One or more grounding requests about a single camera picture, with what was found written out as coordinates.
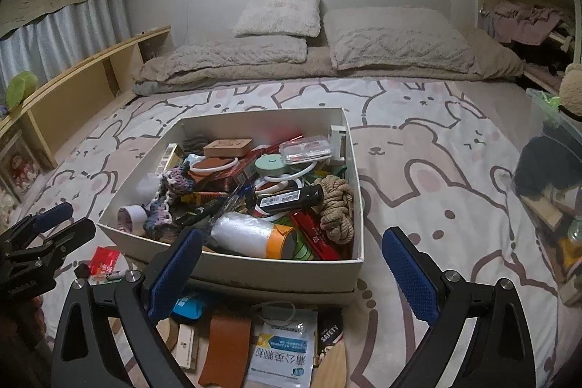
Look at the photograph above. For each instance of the brown leather sleeve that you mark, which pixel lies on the brown leather sleeve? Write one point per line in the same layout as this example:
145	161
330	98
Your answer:
225	351

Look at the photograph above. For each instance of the red paper packet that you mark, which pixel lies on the red paper packet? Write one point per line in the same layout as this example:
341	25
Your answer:
103	263

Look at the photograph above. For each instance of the bear printed blanket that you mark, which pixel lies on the bear printed blanket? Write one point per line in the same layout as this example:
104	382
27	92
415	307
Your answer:
432	170

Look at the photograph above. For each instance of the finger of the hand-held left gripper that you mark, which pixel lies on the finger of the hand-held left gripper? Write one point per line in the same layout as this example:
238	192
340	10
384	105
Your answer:
68	233
52	215

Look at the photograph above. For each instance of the clear press-on nails case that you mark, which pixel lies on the clear press-on nails case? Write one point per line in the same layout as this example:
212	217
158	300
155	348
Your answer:
304	149

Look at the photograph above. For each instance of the red flat box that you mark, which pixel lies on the red flat box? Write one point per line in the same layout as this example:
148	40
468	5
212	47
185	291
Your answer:
318	233

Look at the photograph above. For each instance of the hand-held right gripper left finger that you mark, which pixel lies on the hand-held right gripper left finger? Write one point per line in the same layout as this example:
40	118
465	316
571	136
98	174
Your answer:
177	274

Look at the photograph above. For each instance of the framed picture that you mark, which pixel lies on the framed picture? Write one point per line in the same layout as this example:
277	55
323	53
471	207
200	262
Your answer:
18	170

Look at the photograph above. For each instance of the white tape roll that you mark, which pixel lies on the white tape roll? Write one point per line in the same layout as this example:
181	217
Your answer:
132	219

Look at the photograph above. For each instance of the yellow striped box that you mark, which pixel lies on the yellow striped box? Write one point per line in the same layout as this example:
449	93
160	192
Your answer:
169	156

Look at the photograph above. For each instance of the multicolour crocheted cloth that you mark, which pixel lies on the multicolour crocheted cloth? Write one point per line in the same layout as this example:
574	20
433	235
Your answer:
168	192

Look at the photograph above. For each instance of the clear film roll orange core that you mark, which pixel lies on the clear film roll orange core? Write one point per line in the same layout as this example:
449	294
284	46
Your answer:
241	233

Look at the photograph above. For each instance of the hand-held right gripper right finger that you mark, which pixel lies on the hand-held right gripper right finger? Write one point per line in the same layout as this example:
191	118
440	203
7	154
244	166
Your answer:
409	274

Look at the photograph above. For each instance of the light wooden paddle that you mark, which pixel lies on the light wooden paddle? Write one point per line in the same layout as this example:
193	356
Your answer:
329	370

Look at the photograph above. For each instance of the mint green round device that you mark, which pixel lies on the mint green round device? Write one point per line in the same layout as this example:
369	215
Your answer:
269	166

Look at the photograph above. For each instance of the dark cloth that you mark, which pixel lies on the dark cloth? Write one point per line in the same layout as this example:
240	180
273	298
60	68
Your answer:
545	165

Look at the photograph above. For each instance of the fuzzy square pillow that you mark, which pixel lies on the fuzzy square pillow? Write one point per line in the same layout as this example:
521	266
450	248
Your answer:
277	10

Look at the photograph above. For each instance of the pale blue curtain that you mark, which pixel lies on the pale blue curtain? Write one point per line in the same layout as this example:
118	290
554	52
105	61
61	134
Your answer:
68	33

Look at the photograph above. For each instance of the green plush toy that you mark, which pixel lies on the green plush toy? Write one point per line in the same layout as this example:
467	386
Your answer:
22	88

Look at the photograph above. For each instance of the blue packet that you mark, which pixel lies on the blue packet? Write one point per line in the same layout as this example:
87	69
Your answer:
187	308

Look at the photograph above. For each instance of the black bottle white label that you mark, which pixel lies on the black bottle white label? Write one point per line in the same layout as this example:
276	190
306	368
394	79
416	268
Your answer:
291	198

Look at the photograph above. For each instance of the brown fuzzy plush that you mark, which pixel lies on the brown fuzzy plush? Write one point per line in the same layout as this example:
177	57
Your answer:
572	90

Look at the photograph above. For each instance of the beige duvet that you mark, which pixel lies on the beige duvet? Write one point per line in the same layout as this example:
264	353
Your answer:
495	60

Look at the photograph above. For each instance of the black snack packet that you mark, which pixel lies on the black snack packet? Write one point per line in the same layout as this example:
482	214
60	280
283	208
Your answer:
329	333

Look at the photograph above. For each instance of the white and blue sachet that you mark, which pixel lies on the white and blue sachet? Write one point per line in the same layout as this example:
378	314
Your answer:
282	351

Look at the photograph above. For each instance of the wooden shelf unit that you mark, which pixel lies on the wooden shelf unit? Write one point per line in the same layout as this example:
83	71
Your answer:
77	92

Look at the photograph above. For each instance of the white plastic stand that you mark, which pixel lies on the white plastic stand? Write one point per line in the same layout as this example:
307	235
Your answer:
338	142

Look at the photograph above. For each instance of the brown leather pouch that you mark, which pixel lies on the brown leather pouch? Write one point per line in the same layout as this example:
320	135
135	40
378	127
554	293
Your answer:
211	170

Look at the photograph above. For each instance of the clear plastic bin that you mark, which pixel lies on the clear plastic bin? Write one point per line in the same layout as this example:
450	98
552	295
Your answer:
545	206

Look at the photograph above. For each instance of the wooden block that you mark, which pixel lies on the wooden block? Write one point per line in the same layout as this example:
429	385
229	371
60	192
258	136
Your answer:
227	148

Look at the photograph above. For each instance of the folded textured quilt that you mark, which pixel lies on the folded textured quilt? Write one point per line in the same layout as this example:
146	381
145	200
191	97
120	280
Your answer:
227	54

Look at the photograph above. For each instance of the white cardboard box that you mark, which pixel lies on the white cardboard box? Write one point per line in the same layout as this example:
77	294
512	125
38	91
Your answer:
273	274

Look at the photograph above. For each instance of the pile of clothes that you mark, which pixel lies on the pile of clothes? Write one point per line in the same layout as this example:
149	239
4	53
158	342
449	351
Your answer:
523	20

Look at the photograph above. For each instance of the large textured pillow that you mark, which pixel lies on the large textured pillow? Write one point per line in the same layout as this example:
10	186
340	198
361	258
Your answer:
395	38

